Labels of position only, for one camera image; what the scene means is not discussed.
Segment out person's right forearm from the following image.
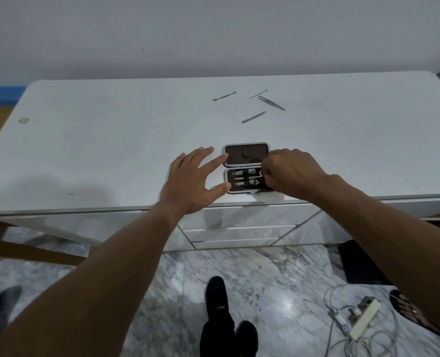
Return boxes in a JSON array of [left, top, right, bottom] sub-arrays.
[[313, 174, 440, 333]]

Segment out person's right hand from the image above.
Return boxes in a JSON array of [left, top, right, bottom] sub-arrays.
[[260, 149, 334, 201]]

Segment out dark strapped sandal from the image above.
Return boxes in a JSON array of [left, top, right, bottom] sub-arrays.
[[389, 289, 440, 336]]

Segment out silver nail file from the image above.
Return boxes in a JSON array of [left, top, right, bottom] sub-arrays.
[[241, 111, 267, 124]]

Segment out wooden chair frame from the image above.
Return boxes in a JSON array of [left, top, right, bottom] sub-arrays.
[[0, 215, 95, 267]]

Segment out white power strip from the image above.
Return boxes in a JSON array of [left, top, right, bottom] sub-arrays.
[[349, 297, 381, 340]]

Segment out white charger adapter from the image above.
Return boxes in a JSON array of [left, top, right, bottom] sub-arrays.
[[330, 308, 354, 332]]

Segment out person's left hand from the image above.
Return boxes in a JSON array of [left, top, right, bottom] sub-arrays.
[[159, 146, 232, 220]]

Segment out black trouser leg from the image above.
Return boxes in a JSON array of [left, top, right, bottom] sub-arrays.
[[199, 308, 236, 357]]

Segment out brown manicure kit case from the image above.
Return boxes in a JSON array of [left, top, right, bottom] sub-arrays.
[[222, 142, 273, 196]]

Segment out white cable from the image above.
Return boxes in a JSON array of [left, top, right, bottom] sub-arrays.
[[323, 283, 400, 357]]

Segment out person's left forearm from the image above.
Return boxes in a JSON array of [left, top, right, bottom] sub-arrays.
[[0, 202, 186, 357]]

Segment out white table with drawers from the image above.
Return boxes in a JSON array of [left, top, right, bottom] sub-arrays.
[[0, 71, 440, 253]]

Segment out black bag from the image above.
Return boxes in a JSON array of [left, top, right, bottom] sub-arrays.
[[338, 239, 396, 287]]

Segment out black shoe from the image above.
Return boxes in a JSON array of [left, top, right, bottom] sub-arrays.
[[205, 276, 229, 313], [234, 320, 259, 357]]

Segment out silver tweezers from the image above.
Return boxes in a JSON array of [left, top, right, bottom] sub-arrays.
[[257, 95, 286, 111]]

